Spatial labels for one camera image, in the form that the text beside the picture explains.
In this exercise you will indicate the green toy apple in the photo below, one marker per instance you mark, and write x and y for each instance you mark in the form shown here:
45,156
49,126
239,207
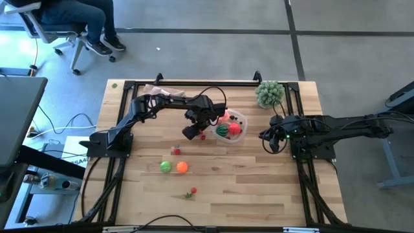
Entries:
165,166

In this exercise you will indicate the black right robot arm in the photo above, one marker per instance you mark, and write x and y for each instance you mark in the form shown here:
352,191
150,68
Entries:
339,127

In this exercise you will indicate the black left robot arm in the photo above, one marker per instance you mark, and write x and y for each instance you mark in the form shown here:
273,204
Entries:
129,119

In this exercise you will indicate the grey metal table frame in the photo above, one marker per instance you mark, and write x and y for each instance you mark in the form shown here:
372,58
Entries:
396,182

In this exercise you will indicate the black desk beam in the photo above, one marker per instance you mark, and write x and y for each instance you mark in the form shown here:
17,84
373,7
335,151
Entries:
48,161

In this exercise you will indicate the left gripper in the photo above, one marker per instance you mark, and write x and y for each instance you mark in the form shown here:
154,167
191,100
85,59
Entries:
202,115

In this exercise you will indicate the clear plastic tupperware container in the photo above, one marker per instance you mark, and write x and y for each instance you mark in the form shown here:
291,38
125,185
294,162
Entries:
242,129

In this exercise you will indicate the small white device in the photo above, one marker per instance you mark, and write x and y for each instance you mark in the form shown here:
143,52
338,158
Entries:
66,185

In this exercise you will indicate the office chair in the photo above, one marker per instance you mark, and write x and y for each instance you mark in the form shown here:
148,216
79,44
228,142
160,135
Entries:
35,27

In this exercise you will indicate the silver metal bracket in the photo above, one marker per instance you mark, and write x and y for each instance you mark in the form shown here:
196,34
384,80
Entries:
116,229
300,230

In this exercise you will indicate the grey desk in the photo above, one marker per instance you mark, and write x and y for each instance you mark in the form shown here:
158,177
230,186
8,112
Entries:
16,113

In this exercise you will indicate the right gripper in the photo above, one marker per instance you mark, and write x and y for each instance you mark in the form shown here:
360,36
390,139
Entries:
286,127

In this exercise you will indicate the white paper label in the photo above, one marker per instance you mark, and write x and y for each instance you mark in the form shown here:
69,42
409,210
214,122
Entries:
72,152

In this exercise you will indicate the orange toy fruit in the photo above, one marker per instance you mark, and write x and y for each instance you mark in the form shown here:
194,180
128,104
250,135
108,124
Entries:
182,167

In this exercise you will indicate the black caster wheel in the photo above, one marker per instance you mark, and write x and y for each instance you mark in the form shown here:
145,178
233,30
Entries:
30,221

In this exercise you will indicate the toy strawberry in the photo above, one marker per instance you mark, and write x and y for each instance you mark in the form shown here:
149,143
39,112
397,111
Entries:
177,150

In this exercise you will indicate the person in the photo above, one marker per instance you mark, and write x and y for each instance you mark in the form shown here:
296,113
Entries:
81,16

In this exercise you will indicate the beige cloth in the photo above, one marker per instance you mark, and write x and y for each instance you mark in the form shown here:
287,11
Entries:
161,89

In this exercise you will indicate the large red toy tomato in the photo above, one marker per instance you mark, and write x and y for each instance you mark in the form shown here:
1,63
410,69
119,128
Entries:
234,128

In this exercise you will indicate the potted green succulent plant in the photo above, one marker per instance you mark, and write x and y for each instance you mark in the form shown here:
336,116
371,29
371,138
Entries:
269,94

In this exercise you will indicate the toy watermelon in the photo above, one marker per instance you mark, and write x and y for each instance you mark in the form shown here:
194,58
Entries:
222,130

